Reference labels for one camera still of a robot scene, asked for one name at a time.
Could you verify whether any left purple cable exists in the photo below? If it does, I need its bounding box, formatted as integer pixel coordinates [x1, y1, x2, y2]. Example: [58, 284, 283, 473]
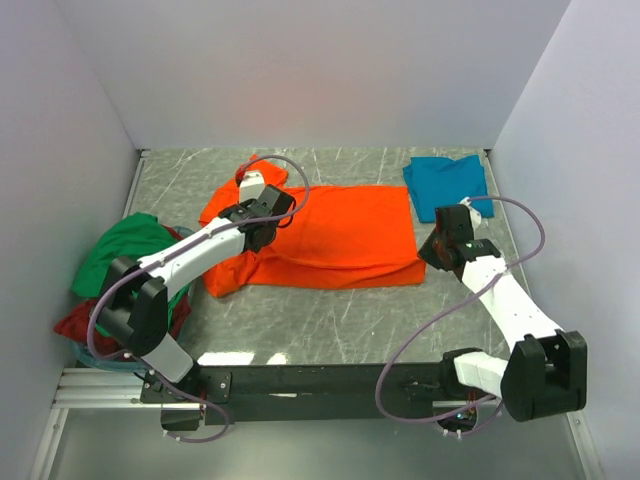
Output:
[86, 154, 312, 444]

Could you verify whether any folded blue t-shirt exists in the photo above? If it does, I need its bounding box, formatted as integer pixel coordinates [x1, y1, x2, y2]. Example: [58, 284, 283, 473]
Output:
[403, 155, 489, 223]

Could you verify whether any orange t-shirt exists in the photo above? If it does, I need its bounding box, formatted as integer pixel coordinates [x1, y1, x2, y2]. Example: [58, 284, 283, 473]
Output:
[202, 160, 426, 298]

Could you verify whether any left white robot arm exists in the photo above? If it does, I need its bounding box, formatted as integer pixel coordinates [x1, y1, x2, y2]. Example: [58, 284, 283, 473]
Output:
[87, 185, 304, 402]

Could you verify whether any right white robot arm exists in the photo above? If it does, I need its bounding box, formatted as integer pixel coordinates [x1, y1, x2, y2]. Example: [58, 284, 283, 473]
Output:
[418, 204, 588, 422]

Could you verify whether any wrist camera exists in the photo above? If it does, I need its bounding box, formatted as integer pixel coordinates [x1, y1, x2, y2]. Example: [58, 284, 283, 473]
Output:
[238, 170, 265, 203]
[459, 197, 482, 229]

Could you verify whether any green t-shirt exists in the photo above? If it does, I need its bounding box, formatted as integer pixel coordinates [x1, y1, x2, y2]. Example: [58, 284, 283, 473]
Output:
[54, 213, 184, 344]

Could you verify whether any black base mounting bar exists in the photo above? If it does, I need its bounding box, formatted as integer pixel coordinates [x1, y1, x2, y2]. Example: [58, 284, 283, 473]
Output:
[140, 363, 485, 432]

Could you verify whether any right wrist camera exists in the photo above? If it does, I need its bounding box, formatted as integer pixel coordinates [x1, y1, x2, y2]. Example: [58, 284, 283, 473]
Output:
[459, 197, 482, 229]

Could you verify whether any dark red t-shirt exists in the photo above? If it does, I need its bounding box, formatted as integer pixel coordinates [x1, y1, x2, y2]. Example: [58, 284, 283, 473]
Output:
[53, 224, 194, 357]

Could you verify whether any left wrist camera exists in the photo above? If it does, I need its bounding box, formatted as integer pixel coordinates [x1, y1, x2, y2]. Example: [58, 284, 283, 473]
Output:
[238, 170, 265, 203]

